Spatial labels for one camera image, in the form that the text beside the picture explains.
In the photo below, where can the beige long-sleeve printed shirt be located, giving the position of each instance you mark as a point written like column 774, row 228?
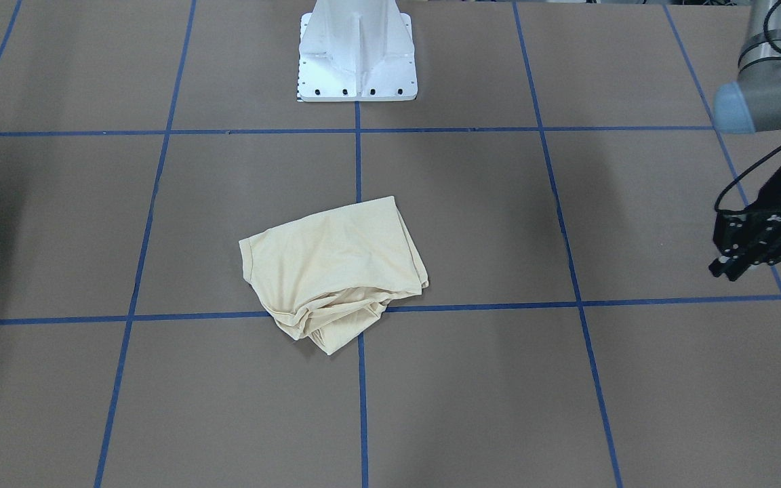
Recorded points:
column 329, row 276

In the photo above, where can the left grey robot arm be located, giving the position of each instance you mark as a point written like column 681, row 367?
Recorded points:
column 749, row 105

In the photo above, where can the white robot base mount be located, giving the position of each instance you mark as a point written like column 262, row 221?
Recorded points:
column 356, row 51

